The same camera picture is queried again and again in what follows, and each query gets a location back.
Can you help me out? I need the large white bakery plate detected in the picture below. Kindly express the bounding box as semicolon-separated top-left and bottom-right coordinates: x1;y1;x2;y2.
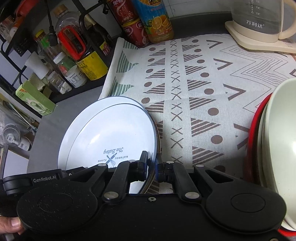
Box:
58;96;160;194

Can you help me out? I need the red bowl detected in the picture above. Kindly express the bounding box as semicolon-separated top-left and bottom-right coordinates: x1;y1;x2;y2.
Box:
244;94;295;237

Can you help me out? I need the beige bowl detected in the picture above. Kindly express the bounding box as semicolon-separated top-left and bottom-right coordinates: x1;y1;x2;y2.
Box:
256;107;295;232

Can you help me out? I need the pale green ceramic bowl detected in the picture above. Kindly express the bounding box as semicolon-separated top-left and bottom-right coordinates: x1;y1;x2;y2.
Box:
262;78;295;229

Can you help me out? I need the person's left hand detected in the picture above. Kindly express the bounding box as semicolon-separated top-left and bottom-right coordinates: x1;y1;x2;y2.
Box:
0;216;25;235

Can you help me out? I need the small white fan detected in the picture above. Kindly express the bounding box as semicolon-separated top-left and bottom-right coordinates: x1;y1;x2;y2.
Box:
2;124;31;151

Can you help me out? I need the patterned white table mat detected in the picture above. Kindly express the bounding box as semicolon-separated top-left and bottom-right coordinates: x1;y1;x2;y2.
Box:
98;33;296;194

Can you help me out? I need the green cardboard box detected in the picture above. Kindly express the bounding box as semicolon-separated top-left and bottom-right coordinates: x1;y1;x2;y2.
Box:
16;80;56;116

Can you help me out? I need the white capped seasoning jar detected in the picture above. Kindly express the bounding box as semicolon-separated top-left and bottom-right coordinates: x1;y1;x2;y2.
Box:
53;52;88;88

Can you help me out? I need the dark soy sauce bottle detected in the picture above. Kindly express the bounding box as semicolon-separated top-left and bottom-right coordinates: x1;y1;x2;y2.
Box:
76;14;110;81

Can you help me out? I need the small glass spice jar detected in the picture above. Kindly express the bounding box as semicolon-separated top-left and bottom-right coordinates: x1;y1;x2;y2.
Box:
47;71;72;94

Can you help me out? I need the white paper cup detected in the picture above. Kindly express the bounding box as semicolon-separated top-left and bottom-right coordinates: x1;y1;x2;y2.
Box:
25;52;50;79

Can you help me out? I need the clear plastic bottle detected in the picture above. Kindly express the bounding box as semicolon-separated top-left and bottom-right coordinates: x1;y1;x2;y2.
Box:
54;4;82;43

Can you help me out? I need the orange juice bottle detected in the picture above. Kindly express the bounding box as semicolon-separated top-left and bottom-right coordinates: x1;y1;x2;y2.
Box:
132;0;174;43

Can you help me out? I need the black metal rack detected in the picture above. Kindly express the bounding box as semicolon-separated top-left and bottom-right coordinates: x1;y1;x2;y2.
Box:
0;0;121;119

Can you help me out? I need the cream kettle base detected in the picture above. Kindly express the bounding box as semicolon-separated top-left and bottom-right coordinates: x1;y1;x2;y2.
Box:
225;21;295;54

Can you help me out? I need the glass kettle with cream lid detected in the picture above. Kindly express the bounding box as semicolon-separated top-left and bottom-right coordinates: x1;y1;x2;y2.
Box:
231;0;295;43

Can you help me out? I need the red handled tool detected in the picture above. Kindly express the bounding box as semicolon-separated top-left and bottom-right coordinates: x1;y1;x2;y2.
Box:
58;25;86;61

